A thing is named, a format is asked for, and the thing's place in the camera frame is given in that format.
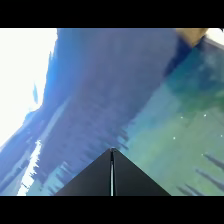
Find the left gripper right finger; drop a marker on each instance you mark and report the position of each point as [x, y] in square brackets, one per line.
[130, 181]

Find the brown pants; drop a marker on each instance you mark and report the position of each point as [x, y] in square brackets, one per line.
[191, 35]

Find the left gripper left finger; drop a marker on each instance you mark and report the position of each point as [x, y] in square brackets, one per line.
[95, 181]

